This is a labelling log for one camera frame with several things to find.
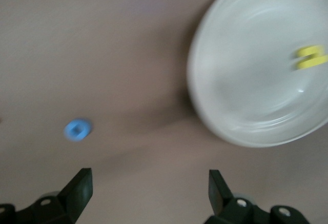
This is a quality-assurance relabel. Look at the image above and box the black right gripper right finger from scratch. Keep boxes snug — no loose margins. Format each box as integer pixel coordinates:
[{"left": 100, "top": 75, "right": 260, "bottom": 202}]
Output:
[{"left": 204, "top": 169, "right": 311, "bottom": 224}]

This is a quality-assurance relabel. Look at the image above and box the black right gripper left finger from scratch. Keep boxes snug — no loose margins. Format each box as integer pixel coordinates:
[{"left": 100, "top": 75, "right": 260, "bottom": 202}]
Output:
[{"left": 0, "top": 167, "right": 93, "bottom": 224}]

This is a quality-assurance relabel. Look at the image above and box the blue foam letter o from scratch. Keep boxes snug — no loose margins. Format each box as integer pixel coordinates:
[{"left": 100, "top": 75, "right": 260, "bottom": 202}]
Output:
[{"left": 63, "top": 117, "right": 93, "bottom": 142}]

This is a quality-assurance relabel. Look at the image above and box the yellow foam letter h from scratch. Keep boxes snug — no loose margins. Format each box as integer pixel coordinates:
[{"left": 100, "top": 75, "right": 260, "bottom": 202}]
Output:
[{"left": 294, "top": 45, "right": 328, "bottom": 70}]

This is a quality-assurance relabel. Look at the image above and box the beige brown plate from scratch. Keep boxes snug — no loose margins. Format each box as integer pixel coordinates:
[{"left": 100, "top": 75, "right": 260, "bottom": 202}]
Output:
[{"left": 186, "top": 0, "right": 328, "bottom": 148}]

